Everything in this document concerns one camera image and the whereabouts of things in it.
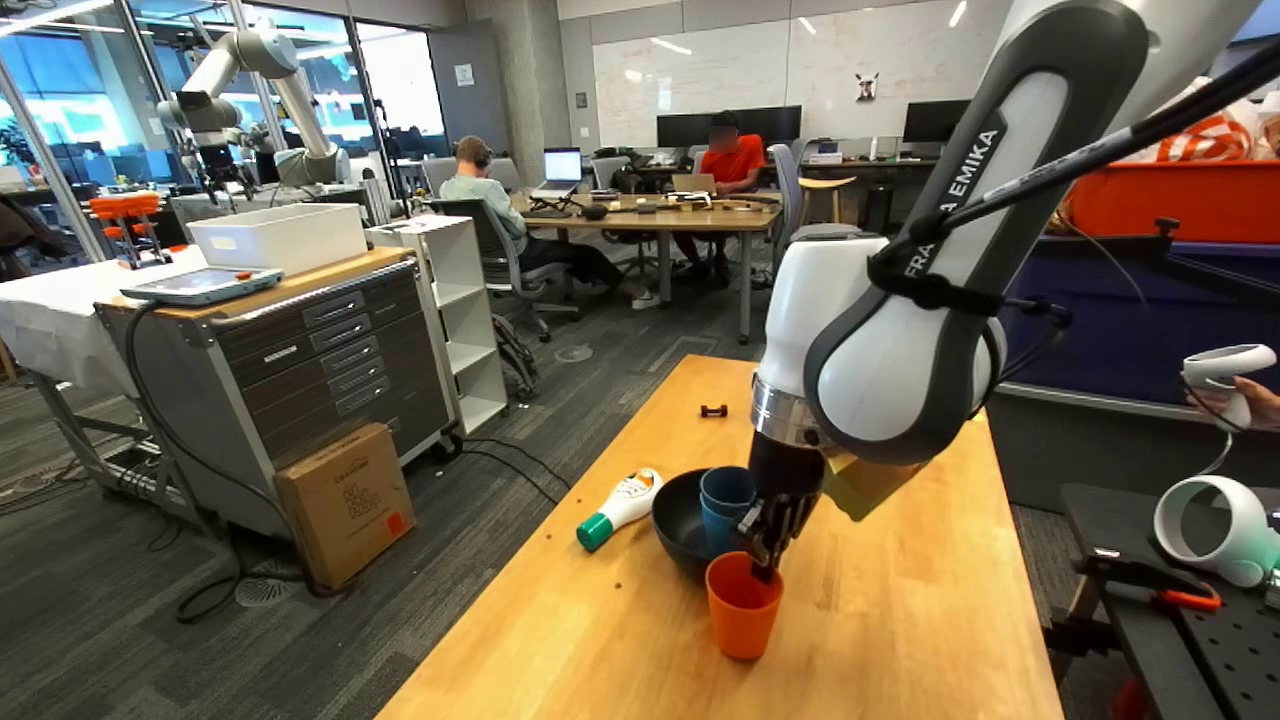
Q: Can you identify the black bowl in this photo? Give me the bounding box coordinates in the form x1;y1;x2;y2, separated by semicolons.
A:
654;467;722;579

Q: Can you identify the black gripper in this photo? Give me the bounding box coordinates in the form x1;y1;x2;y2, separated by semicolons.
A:
738;433;824;579

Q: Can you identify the white bottle green cap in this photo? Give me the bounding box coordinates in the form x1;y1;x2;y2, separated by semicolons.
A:
575;467;663;551

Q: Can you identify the white shelf unit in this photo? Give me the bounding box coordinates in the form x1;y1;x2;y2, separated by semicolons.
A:
384;216;507;433

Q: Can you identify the dark teal plastic cup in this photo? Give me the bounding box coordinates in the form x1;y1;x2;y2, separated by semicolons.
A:
700;467;756;517

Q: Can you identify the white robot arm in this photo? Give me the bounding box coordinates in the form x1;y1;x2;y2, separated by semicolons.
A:
741;0;1280;575

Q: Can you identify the open laptop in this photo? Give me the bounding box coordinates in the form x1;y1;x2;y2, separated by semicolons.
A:
536;149;585;197

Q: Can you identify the person in red shirt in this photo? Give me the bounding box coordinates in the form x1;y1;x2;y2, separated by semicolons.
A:
700;115;768;190

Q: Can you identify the person in blue hoodie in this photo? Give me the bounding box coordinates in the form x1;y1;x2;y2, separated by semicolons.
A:
436;135;530;244

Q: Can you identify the orange plastic cup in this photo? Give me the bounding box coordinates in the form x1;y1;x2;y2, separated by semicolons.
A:
705;551;785;662

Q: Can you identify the grey drawer cabinet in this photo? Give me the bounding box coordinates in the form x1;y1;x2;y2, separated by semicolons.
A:
95;247;459;535

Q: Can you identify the light blue plastic cup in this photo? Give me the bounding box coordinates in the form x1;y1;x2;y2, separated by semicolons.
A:
700;509;744;551

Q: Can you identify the cardboard box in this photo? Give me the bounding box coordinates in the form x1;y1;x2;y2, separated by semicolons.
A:
276;422;416;593

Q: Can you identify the orange bin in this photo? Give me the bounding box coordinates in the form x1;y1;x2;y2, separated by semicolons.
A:
1066;160;1280;244

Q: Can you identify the wooden office desk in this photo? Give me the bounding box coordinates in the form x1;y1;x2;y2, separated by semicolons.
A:
517;190;780;342

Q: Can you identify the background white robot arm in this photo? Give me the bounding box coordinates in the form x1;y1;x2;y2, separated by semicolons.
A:
173;23;345;186

